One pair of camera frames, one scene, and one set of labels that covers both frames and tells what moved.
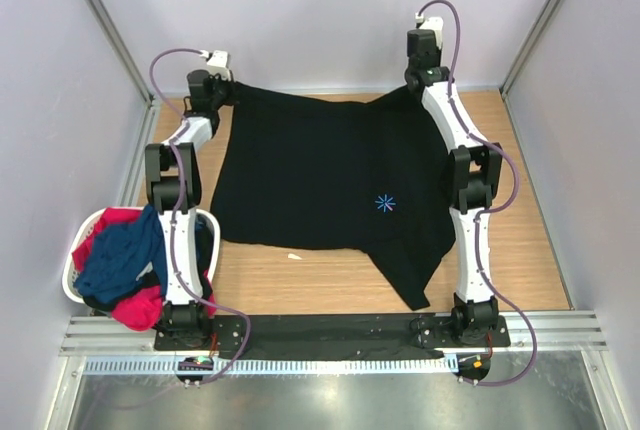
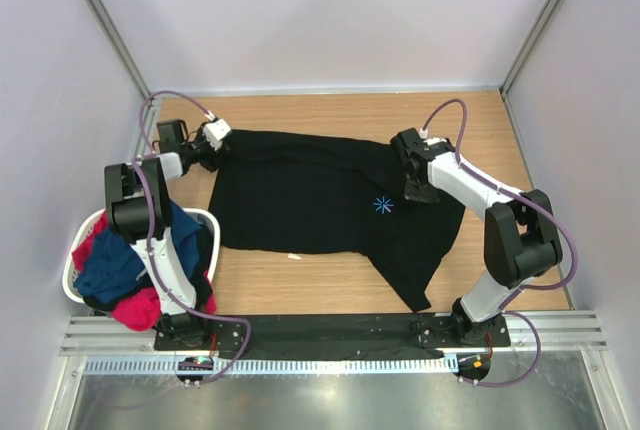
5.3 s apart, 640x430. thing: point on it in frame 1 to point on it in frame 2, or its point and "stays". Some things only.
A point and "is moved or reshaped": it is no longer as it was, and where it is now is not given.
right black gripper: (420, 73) to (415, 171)
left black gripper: (231, 87) to (215, 158)
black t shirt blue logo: (368, 175) is moved or reshaped
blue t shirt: (123, 253) stays
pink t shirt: (141, 310) stays
